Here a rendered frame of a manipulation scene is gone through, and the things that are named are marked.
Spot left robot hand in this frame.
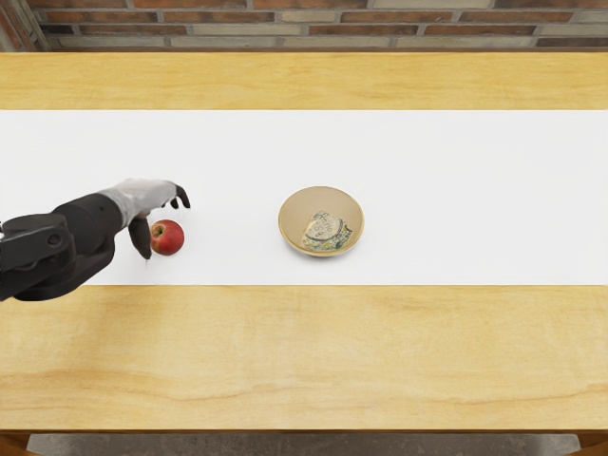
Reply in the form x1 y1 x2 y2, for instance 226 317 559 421
97 178 192 261

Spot beige patterned plate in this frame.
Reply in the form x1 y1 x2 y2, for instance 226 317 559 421
277 185 366 260

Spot red apple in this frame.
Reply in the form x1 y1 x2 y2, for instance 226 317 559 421
149 218 185 257

